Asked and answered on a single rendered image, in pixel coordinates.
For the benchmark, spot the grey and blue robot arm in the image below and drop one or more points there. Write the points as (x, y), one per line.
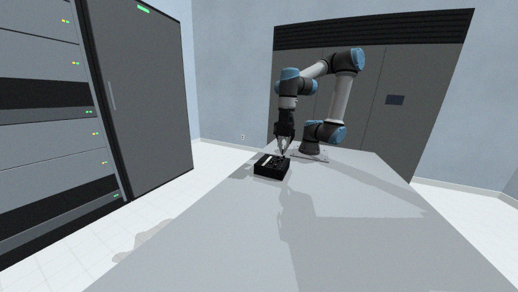
(345, 65)

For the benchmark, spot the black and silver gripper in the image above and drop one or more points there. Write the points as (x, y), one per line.
(284, 129)

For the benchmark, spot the black lighting desk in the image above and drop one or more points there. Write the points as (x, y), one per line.
(272, 166)

